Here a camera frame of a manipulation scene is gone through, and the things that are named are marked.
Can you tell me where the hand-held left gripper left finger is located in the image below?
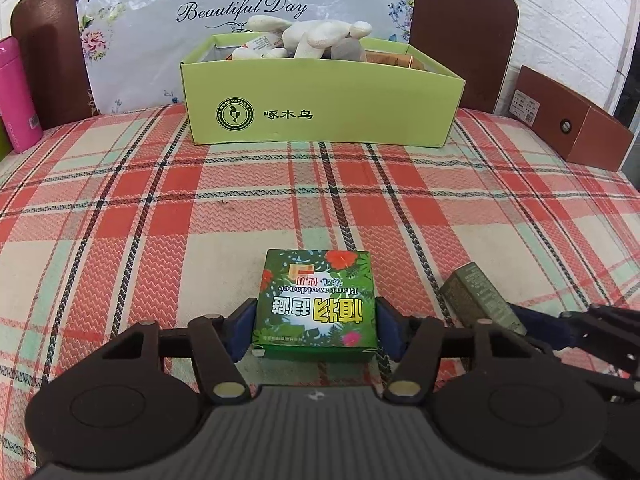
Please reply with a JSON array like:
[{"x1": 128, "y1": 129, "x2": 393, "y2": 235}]
[{"x1": 100, "y1": 297, "x2": 259, "y2": 404}]

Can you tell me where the plaid tablecloth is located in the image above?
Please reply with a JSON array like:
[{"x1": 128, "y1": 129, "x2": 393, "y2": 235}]
[{"x1": 0, "y1": 102, "x2": 640, "y2": 441}]

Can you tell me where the gold carton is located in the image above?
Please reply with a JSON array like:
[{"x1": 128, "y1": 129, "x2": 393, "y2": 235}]
[{"x1": 366, "y1": 50, "x2": 426, "y2": 69}]

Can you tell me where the white wall pipe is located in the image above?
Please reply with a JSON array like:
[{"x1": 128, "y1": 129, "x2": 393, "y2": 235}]
[{"x1": 607, "y1": 0, "x2": 639, "y2": 112}]

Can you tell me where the pink thermos bottle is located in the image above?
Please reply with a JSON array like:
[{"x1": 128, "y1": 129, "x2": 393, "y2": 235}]
[{"x1": 0, "y1": 36, "x2": 45, "y2": 154}]

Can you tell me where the olive green carton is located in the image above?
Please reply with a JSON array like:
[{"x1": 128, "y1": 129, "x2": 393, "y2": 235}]
[{"x1": 440, "y1": 261, "x2": 529, "y2": 336}]

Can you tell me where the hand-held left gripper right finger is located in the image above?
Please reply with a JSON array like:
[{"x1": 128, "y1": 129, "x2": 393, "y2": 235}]
[{"x1": 375, "y1": 296, "x2": 551, "y2": 404}]

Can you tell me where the green floral printed box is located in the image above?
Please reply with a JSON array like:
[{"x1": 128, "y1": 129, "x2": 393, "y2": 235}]
[{"x1": 252, "y1": 249, "x2": 379, "y2": 364}]

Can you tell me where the white and orange medicine box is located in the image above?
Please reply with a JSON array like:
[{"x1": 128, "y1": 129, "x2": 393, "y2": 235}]
[{"x1": 231, "y1": 33, "x2": 287, "y2": 61}]

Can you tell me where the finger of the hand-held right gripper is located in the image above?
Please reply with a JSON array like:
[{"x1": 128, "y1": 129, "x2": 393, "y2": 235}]
[
  {"x1": 537, "y1": 344, "x2": 640, "y2": 404},
  {"x1": 510, "y1": 304, "x2": 640, "y2": 358}
]

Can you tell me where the large light green cardboard box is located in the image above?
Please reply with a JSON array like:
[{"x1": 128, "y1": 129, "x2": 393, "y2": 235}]
[{"x1": 180, "y1": 33, "x2": 467, "y2": 149}]

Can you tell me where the brown cardboard box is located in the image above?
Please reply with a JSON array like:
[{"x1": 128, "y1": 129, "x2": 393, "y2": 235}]
[{"x1": 511, "y1": 65, "x2": 635, "y2": 172}]

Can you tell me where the floral printed plastic bag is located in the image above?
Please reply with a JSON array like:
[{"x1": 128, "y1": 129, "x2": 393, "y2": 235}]
[{"x1": 75, "y1": 0, "x2": 420, "y2": 114}]

